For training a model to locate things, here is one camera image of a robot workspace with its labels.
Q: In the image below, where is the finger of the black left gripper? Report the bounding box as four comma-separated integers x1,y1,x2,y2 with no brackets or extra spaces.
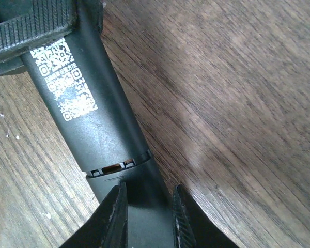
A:
0,56,27,76
0,1,76,58

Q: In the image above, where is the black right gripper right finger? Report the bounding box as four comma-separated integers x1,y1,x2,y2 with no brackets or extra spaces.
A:
172,184,238,248

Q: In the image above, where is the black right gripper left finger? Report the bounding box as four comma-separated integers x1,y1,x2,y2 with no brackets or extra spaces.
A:
61,182,128,248

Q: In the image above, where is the black battery compartment cover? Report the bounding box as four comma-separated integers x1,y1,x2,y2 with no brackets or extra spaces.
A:
86,158,174,247

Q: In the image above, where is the black remote control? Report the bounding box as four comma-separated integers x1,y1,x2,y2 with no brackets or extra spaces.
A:
22,1,151,172

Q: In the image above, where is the orange battery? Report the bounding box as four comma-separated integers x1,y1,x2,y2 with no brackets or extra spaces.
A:
101,159,135,175

